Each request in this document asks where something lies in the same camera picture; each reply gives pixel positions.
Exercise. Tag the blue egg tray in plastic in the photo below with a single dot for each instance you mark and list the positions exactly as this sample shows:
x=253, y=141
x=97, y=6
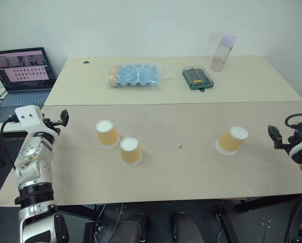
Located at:
x=166, y=76

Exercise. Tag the open blue laptop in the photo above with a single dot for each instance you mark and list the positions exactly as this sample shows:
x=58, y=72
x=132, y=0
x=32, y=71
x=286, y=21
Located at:
x=21, y=73

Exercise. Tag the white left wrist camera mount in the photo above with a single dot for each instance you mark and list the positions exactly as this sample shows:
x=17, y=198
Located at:
x=28, y=116

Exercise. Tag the dark rounded shape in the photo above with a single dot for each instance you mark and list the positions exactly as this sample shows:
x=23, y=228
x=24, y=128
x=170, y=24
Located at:
x=133, y=229
x=186, y=227

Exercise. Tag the green screwdriver bit case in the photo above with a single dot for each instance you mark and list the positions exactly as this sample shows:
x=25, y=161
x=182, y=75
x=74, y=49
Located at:
x=197, y=78

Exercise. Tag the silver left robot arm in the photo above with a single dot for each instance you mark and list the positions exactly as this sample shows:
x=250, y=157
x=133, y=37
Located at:
x=30, y=162

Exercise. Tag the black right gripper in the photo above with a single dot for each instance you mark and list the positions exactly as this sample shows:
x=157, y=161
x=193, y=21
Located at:
x=298, y=131

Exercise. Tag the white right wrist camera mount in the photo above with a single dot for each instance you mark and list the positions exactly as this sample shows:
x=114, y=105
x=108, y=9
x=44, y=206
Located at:
x=296, y=151

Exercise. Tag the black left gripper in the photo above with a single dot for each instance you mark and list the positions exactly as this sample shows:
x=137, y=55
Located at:
x=50, y=124

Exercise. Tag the clear bottle lavender cap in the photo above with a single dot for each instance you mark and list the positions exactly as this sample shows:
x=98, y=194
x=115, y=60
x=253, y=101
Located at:
x=220, y=57

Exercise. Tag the orange paper cup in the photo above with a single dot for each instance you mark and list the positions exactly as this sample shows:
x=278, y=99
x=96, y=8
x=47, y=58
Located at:
x=107, y=136
x=231, y=141
x=130, y=153

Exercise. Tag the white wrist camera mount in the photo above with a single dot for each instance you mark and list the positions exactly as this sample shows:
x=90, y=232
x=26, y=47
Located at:
x=28, y=116
x=296, y=151

